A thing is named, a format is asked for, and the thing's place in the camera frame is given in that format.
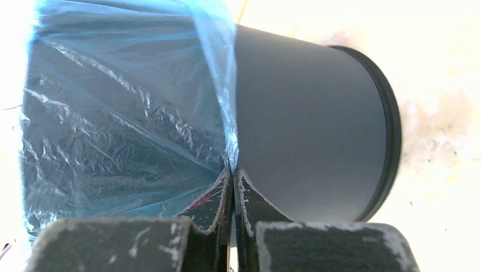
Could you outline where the blue plastic trash bag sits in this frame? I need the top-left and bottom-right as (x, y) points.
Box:
(19, 1), (239, 242)

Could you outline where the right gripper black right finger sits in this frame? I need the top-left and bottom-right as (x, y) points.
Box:
(234, 168), (419, 271)

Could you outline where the dark grey trash bin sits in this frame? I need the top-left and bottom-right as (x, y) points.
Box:
(235, 26), (402, 223)

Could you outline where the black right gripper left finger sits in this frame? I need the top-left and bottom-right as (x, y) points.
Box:
(26, 168), (231, 272)

